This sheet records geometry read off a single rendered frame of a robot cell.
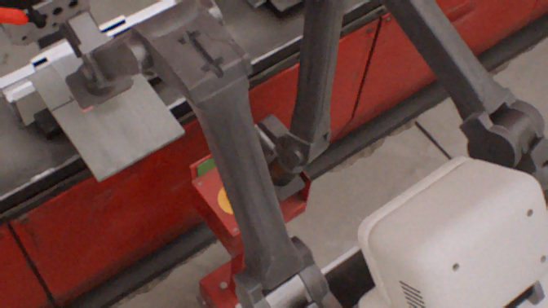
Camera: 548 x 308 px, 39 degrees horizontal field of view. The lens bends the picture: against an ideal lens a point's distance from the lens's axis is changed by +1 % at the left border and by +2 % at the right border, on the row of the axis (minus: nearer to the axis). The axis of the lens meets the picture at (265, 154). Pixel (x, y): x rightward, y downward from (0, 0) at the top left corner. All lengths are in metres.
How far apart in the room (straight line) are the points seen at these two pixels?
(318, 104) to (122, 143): 0.36
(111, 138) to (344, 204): 1.21
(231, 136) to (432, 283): 0.30
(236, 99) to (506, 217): 0.37
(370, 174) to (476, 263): 1.61
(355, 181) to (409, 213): 1.54
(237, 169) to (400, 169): 1.76
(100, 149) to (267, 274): 0.55
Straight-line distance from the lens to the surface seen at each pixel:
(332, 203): 2.50
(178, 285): 2.37
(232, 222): 1.59
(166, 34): 0.83
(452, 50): 1.18
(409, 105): 2.67
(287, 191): 1.59
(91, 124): 1.46
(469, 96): 1.19
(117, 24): 1.59
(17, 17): 1.32
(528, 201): 1.01
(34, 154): 1.59
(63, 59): 1.55
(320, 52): 1.31
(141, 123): 1.45
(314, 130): 1.40
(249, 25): 1.73
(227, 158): 0.86
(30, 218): 1.68
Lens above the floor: 2.23
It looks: 61 degrees down
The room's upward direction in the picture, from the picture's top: 6 degrees clockwise
